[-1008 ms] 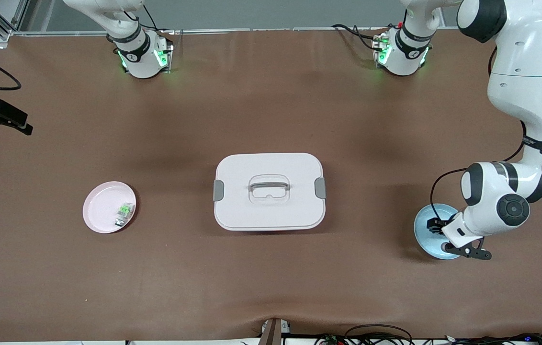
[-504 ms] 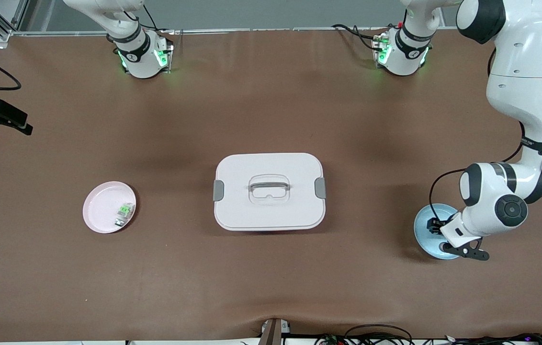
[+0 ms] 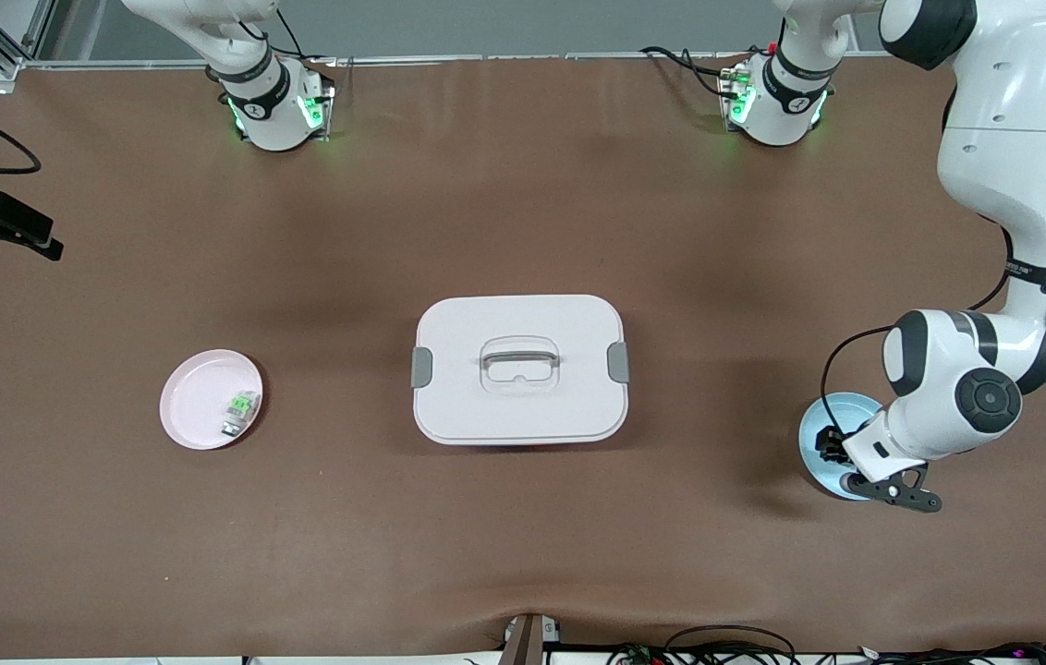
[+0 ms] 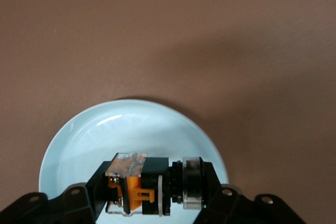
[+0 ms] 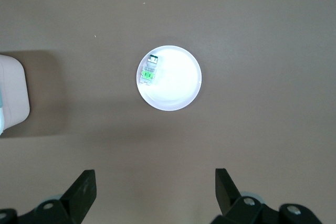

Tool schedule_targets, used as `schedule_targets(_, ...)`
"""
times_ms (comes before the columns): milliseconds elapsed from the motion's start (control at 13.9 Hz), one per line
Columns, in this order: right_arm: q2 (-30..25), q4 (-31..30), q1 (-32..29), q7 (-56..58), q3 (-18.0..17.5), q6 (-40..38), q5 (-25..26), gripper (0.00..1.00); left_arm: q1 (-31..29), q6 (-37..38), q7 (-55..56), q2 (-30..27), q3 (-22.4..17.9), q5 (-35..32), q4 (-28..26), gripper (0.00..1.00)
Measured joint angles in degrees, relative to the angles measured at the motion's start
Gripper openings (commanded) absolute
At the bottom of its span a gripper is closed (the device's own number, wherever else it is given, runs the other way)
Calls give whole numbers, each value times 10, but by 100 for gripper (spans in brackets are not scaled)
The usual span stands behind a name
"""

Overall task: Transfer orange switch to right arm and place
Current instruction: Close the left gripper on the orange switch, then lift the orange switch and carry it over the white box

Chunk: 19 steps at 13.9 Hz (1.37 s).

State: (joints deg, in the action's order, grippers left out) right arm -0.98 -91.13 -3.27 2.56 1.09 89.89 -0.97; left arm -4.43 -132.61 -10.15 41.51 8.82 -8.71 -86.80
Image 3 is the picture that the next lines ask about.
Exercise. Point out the pink round plate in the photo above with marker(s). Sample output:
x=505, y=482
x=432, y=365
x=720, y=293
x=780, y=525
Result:
x=195, y=397

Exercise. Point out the green switch module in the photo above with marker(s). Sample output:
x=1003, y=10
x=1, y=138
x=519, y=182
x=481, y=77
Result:
x=241, y=406

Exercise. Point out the metal mounting post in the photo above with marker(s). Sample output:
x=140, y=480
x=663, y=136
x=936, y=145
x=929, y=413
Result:
x=523, y=646

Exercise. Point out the white lidded storage box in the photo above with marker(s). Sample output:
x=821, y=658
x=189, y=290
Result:
x=523, y=406

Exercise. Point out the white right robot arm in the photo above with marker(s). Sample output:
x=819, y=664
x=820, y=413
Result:
x=273, y=120

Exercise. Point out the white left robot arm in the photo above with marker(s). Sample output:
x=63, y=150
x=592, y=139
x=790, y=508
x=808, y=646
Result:
x=1013, y=139

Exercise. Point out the brown table mat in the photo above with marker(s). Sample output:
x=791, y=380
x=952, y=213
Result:
x=523, y=185

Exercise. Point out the light blue round plate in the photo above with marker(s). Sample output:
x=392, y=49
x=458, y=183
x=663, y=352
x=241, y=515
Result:
x=851, y=411

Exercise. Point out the black hub red lights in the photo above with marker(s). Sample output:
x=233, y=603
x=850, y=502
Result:
x=643, y=657

